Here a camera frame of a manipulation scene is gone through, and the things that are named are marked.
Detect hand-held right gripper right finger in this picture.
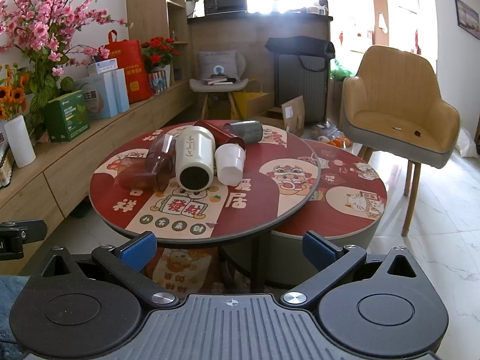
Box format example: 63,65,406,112
281,230,418,306

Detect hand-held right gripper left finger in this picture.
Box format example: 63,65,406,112
40,231,181,308

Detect translucent dark brown cup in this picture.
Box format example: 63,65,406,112
145,134,177,192

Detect tall cream cup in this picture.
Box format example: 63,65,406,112
175,125,217,192

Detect small white cup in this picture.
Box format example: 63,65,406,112
214,143,247,186

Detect grey cup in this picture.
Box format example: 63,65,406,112
224,121,263,144

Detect dark red cup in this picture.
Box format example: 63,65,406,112
193,119,231,147

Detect low round table, red print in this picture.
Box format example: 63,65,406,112
219,139,388,287

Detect person's jeans leg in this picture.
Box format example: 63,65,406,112
0,275,32,360

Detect round table with red print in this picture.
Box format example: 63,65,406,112
89,120,320,293

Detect long wooden sideboard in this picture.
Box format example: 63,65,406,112
0,79,196,275

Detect white ribbed vase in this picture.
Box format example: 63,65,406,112
4,115,37,168

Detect clear plastic bag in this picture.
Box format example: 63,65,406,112
310,122,344,143

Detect brown cardboard package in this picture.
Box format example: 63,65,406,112
281,95,305,137

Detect green box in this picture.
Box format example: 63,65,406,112
44,90,91,143

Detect sunflower bouquet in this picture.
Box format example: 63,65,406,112
0,64,31,121

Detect white and blue box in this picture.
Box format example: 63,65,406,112
73,68,130,119

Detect grey ribbed suitcase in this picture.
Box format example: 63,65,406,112
274,53,331,124

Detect yellow paper bag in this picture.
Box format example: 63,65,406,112
233,79,275,120

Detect small patterned gift box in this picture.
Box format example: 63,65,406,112
148,71,167,95

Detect red tote bag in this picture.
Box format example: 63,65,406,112
101,30,152,104

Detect green bag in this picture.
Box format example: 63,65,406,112
330,60,355,81

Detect grey chair with wooden legs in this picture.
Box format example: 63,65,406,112
188,77,250,121

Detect yellow armchair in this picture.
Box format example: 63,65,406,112
339,45,461,237

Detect white plastic bag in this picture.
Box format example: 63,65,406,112
455,127,480,158

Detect small white box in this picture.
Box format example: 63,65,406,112
87,59,120,76

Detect books on chair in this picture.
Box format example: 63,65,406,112
202,75,241,85

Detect red rose plant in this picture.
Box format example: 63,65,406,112
140,37,181,87

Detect black bag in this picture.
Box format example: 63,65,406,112
265,36,335,72

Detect grey cushion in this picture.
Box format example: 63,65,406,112
197,50,246,83

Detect wooden counter with dark top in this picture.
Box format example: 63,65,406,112
187,11,334,83

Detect pink blossom branches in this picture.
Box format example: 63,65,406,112
0,0,132,96

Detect cups on counter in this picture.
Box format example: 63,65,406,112
304,0,330,16

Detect tall wooden shelf unit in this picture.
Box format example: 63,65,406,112
125,0,192,83

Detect black printer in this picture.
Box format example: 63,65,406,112
203,0,249,16

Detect framed wall picture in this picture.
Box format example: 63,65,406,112
455,0,480,40

